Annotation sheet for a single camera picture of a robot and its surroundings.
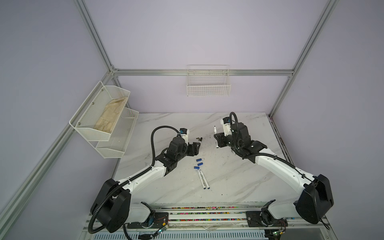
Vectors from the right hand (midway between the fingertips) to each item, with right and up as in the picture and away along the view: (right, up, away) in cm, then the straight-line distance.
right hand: (213, 134), depth 80 cm
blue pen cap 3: (-9, -21, +12) cm, 26 cm away
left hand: (-10, -5, +3) cm, 12 cm away
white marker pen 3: (-6, -27, +6) cm, 28 cm away
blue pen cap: (-7, -17, +16) cm, 24 cm away
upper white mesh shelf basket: (-63, +9, -2) cm, 63 cm away
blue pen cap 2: (-7, -19, +13) cm, 24 cm away
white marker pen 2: (-7, -4, +27) cm, 28 cm away
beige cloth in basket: (-57, +10, 0) cm, 58 cm away
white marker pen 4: (-3, -30, +4) cm, 30 cm away
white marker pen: (+1, +1, 0) cm, 2 cm away
